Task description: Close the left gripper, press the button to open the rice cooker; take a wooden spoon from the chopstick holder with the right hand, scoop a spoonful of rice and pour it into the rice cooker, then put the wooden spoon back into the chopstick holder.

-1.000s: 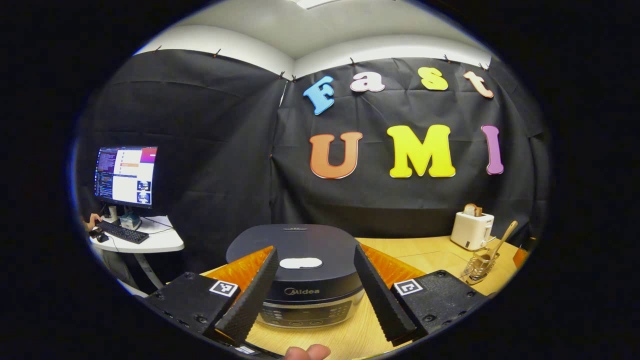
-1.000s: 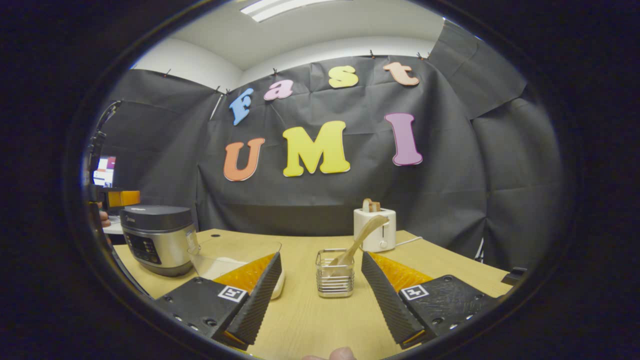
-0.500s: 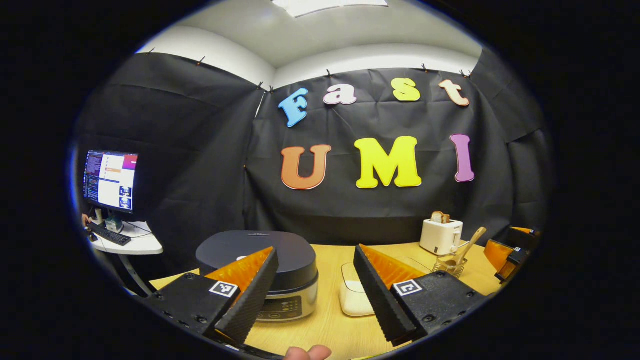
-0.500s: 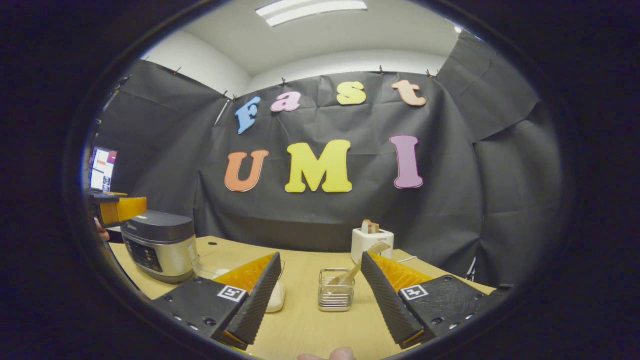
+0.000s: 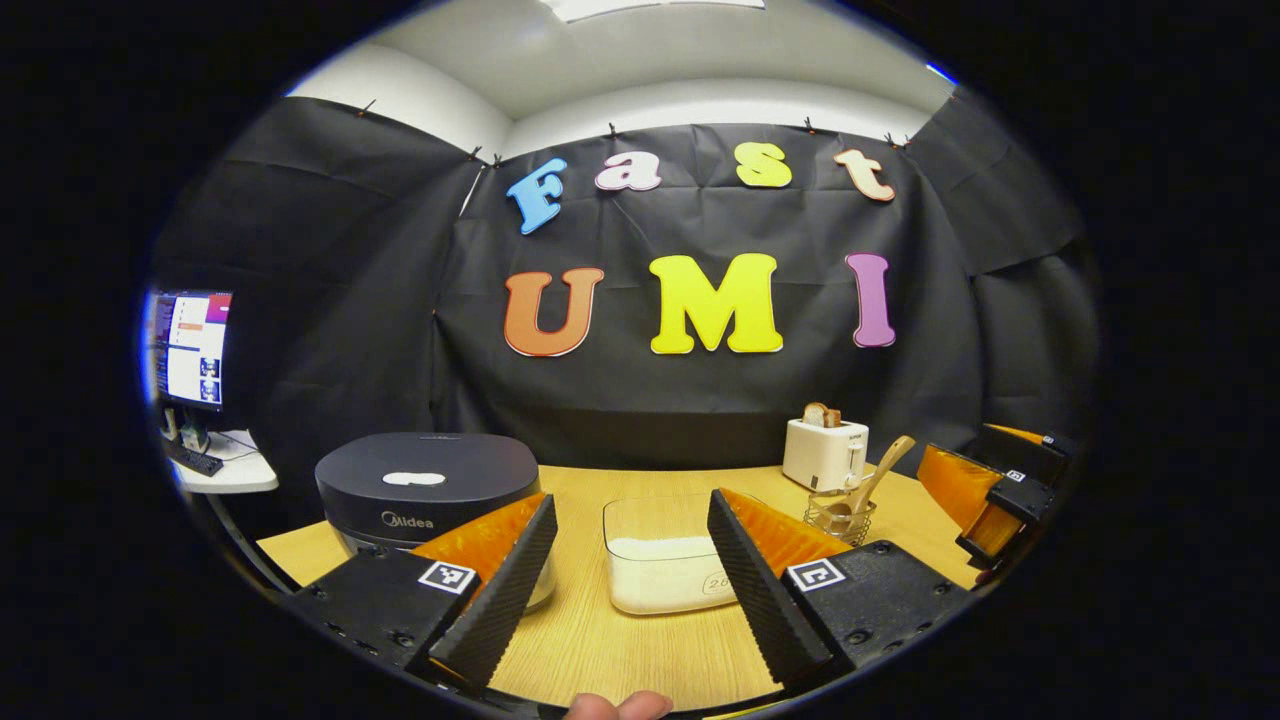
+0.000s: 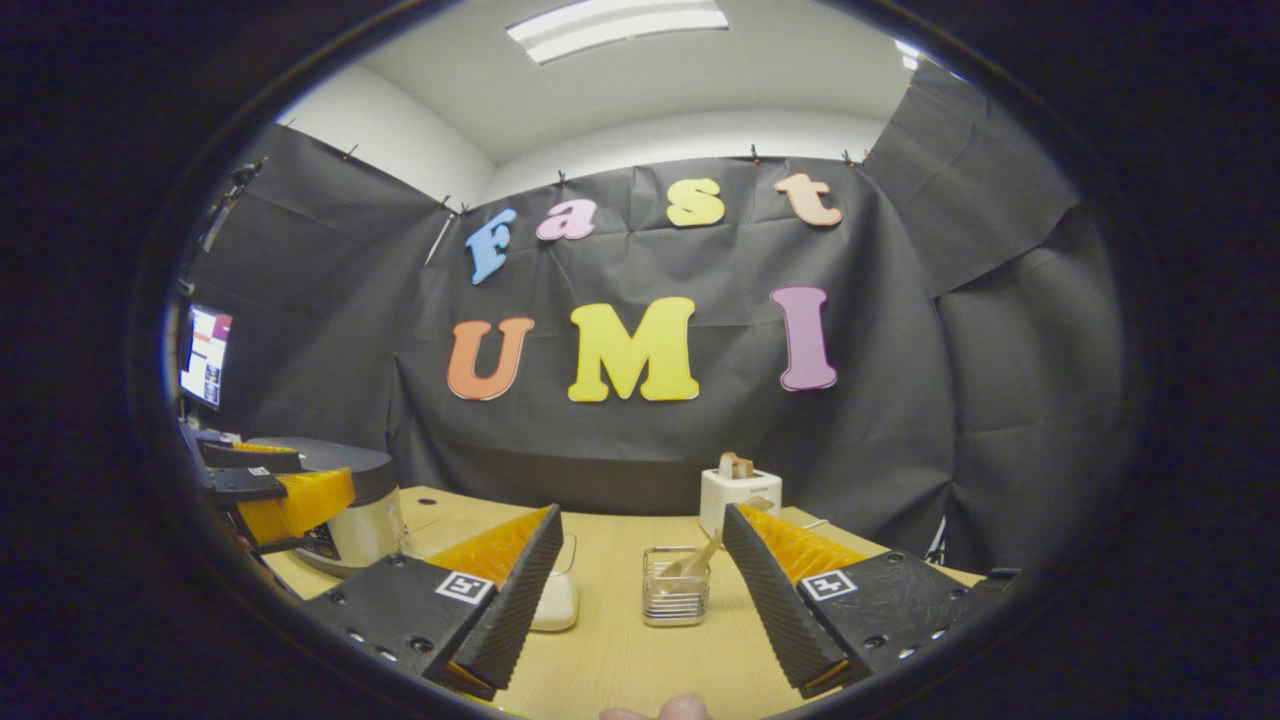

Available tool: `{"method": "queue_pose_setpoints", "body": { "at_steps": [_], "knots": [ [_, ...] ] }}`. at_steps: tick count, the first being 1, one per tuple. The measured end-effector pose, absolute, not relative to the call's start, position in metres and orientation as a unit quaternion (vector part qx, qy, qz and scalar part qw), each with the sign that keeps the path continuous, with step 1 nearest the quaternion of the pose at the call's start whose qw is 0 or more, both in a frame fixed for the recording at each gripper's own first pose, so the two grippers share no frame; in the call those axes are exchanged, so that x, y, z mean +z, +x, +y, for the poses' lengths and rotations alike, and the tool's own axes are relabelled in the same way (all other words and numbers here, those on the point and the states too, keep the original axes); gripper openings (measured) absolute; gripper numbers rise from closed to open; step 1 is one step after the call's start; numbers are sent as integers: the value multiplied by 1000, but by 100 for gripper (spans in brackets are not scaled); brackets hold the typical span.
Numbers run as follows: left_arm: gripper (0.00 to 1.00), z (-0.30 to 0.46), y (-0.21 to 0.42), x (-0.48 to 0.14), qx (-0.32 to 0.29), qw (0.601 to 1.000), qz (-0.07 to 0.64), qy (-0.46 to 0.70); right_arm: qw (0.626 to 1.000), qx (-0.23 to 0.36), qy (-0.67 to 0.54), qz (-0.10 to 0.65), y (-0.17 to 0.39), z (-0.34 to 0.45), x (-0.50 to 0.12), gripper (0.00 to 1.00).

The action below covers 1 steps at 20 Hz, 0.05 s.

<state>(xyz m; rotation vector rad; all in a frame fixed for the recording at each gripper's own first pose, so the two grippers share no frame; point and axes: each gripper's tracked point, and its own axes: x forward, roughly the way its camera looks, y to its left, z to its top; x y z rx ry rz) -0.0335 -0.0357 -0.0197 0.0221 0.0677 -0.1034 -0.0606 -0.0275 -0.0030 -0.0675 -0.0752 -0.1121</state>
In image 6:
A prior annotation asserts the metal wire chopstick holder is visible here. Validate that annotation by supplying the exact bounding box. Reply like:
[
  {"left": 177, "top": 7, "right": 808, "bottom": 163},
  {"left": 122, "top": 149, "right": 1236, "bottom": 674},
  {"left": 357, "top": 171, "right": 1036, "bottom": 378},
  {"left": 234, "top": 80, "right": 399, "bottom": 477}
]
[{"left": 642, "top": 545, "right": 713, "bottom": 628}]

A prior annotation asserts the ceiling light panel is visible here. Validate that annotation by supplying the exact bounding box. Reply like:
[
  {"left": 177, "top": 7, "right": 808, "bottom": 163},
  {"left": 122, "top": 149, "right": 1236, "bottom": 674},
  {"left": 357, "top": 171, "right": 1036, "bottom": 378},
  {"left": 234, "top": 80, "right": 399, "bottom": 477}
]
[{"left": 505, "top": 0, "right": 731, "bottom": 66}]

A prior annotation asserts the black backdrop cloth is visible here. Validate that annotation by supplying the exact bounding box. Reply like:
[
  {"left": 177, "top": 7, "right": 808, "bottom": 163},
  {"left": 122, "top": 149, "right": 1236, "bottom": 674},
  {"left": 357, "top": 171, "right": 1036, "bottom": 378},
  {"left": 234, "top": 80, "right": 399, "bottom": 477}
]
[{"left": 180, "top": 60, "right": 1126, "bottom": 576}]

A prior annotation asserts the wooden spoon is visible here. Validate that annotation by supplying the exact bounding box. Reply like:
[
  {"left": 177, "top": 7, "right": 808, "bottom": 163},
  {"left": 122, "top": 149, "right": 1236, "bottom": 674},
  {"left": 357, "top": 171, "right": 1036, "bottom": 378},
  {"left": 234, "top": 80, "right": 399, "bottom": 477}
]
[{"left": 660, "top": 497, "right": 776, "bottom": 581}]

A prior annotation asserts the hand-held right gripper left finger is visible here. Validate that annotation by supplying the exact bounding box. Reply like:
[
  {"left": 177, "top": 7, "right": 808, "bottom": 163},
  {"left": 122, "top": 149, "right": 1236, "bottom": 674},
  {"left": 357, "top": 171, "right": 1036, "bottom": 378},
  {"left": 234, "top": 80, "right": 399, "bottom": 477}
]
[{"left": 300, "top": 503, "right": 565, "bottom": 701}]

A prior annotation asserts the computer monitor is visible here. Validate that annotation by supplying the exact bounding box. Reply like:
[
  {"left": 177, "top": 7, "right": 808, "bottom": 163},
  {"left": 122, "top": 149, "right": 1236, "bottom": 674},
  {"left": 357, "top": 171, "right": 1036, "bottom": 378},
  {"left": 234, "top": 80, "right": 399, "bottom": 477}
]
[{"left": 180, "top": 305, "right": 234, "bottom": 411}]

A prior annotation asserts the black and silver rice cooker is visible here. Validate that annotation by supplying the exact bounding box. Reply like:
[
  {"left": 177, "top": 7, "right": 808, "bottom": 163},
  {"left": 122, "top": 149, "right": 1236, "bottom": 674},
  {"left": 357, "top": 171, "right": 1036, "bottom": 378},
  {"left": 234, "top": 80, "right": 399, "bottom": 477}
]
[{"left": 245, "top": 437, "right": 406, "bottom": 579}]

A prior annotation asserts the white toaster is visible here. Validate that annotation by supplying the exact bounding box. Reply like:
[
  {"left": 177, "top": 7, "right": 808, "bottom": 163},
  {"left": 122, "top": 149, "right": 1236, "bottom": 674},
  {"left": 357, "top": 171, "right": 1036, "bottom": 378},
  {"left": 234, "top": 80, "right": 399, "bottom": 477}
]
[{"left": 699, "top": 468, "right": 784, "bottom": 541}]

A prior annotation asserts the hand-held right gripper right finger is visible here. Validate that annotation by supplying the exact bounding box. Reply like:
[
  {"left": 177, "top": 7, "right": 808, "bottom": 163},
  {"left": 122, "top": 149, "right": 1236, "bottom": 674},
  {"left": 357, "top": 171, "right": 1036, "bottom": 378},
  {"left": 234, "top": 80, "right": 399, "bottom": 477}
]
[{"left": 722, "top": 502, "right": 1006, "bottom": 701}]

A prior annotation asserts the white rice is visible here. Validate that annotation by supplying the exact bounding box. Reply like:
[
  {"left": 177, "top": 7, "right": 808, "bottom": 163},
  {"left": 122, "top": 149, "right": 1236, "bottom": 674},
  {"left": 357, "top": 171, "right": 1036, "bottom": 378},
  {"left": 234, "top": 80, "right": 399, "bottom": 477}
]
[{"left": 530, "top": 575, "right": 579, "bottom": 631}]

